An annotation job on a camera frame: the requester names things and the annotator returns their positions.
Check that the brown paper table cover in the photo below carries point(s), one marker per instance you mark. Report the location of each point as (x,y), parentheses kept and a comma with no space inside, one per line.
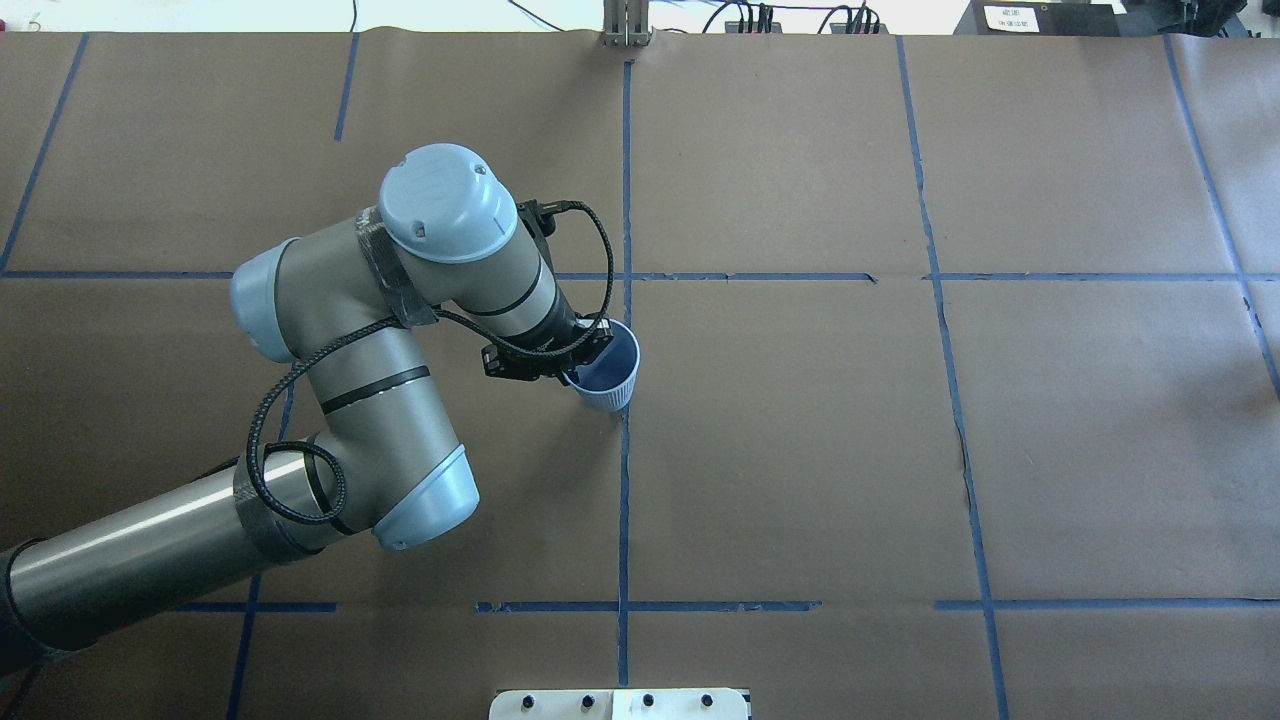
(959,382)

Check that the aluminium frame post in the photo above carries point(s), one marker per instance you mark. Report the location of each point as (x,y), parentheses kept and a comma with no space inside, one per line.
(626,23)

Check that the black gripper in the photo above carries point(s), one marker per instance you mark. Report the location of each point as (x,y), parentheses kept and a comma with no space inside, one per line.
(557,327)

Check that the white camera pole with base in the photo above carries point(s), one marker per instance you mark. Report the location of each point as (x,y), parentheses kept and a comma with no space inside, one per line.
(623,703)

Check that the black box with label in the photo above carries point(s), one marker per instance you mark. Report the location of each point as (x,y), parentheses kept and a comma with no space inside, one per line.
(1043,18)

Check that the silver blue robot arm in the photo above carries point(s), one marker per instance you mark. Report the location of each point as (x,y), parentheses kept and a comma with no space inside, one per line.
(355,437)

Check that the blue paper cup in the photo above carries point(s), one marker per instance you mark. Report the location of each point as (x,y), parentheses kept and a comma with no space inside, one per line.
(608,382)

